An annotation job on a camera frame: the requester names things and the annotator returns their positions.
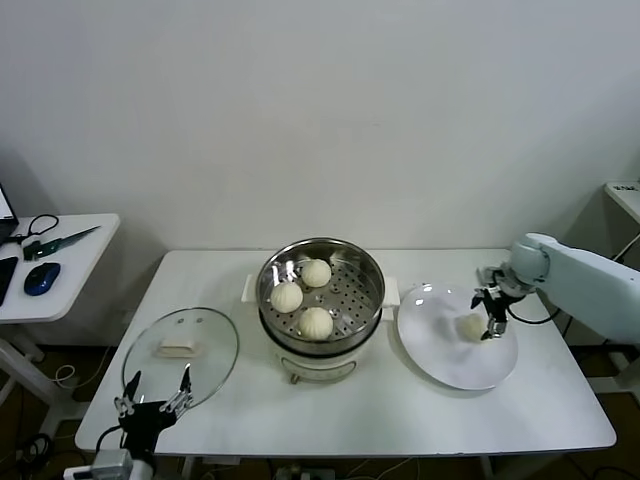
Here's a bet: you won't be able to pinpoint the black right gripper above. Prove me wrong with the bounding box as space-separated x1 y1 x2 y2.
469 282 511 342

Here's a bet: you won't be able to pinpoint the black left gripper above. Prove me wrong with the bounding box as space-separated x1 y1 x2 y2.
114 363 194 454

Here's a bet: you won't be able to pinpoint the white steamed baozi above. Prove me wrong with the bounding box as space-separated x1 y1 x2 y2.
457 313 489 342
300 258 332 289
270 282 304 315
298 306 335 342

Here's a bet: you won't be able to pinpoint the glass pot lid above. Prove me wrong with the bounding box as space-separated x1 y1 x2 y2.
122 307 240 406

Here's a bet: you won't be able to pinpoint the stainless steel steamer basket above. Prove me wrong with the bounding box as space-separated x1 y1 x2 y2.
255 238 385 354

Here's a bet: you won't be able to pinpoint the white round plate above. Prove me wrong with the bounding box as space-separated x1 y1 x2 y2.
397 283 520 391

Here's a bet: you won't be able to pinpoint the white side table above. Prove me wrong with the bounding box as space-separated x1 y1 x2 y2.
0 213 121 436

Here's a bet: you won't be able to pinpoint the white desk base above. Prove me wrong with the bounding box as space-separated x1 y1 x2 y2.
607 349 640 396

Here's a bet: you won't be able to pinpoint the white electric cooking pot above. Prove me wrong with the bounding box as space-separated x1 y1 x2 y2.
241 272 400 386

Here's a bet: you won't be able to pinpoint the blue computer mouse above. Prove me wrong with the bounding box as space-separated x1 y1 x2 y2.
23 262 61 296

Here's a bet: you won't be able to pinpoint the floor power strip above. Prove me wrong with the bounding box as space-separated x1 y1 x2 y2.
274 465 336 480

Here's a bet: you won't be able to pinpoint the white desk top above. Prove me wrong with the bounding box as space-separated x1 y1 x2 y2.
603 182 640 224

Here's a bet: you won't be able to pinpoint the black flat device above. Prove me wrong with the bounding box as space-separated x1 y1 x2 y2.
0 256 19 306

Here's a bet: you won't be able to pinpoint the black laptop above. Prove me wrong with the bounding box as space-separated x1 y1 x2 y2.
0 183 20 246

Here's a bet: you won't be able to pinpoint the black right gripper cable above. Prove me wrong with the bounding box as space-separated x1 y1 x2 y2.
504 294 562 325

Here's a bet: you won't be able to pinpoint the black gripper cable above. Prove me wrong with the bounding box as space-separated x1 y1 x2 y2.
95 424 126 451
504 294 562 325

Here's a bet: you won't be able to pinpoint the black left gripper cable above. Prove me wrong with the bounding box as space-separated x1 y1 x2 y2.
95 424 126 451

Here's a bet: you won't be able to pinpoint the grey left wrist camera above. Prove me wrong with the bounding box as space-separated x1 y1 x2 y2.
62 448 134 480

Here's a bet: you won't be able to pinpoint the white floor cable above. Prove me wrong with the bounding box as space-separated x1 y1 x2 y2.
52 344 114 391

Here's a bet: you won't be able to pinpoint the black floor cables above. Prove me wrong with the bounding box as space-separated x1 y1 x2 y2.
14 432 56 466

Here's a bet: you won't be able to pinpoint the white hanging cable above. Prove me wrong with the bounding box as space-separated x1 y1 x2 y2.
613 234 640 262

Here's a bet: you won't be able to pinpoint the black cable loop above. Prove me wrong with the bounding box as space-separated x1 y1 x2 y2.
13 214 60 245

